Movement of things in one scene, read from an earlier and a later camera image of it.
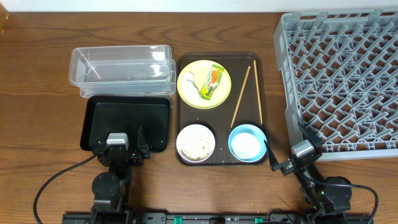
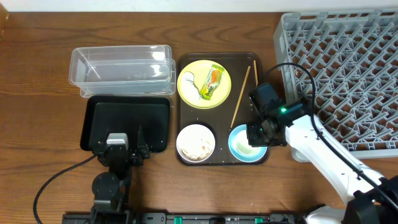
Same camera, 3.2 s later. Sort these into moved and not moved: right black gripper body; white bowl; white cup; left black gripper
Moved: right black gripper body
Not moved: white bowl; white cup; left black gripper
